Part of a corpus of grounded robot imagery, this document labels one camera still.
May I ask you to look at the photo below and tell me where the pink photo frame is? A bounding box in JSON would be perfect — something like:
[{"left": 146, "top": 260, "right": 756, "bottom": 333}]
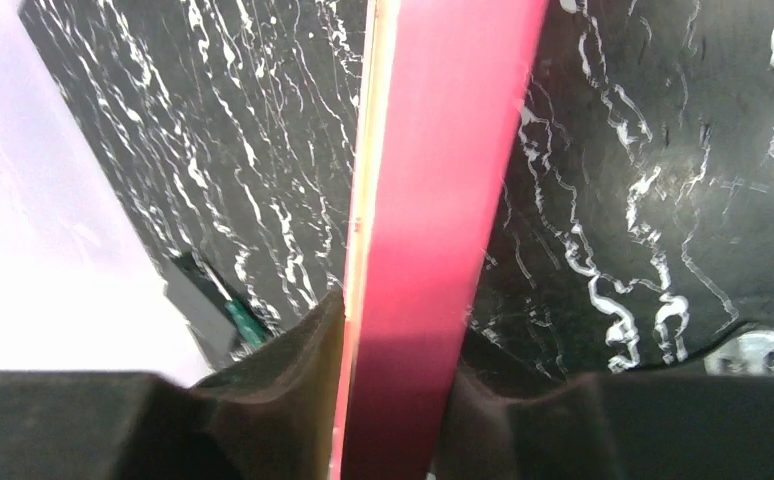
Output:
[{"left": 331, "top": 1, "right": 547, "bottom": 479}]

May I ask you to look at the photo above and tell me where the green handled screwdriver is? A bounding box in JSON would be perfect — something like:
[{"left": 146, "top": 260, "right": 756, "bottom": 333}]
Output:
[{"left": 191, "top": 251, "right": 270, "bottom": 348}]

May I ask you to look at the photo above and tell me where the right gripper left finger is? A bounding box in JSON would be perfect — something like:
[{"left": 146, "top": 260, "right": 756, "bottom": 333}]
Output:
[{"left": 0, "top": 290, "right": 345, "bottom": 479}]

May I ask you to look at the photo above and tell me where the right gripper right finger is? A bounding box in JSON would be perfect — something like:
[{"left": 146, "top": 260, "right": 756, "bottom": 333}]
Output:
[{"left": 432, "top": 328, "right": 774, "bottom": 479}]

